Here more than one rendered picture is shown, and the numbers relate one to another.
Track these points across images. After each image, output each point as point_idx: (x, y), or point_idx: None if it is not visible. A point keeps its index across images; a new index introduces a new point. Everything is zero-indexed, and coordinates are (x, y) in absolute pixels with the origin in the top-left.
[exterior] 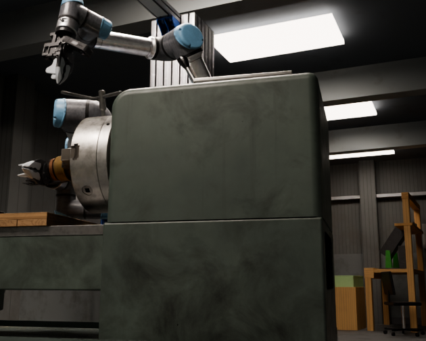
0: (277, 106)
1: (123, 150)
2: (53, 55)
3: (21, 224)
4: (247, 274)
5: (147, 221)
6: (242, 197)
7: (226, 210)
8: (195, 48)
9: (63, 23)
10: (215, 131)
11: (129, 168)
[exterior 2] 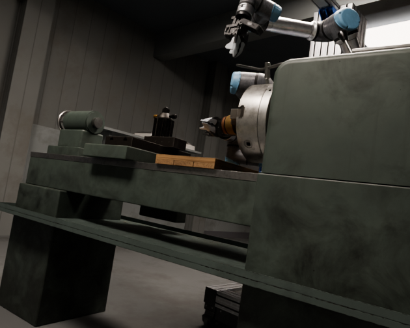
0: None
1: (280, 112)
2: (232, 34)
3: (196, 166)
4: (389, 238)
5: (295, 176)
6: (391, 164)
7: (372, 175)
8: (351, 29)
9: (242, 8)
10: (369, 98)
11: (284, 128)
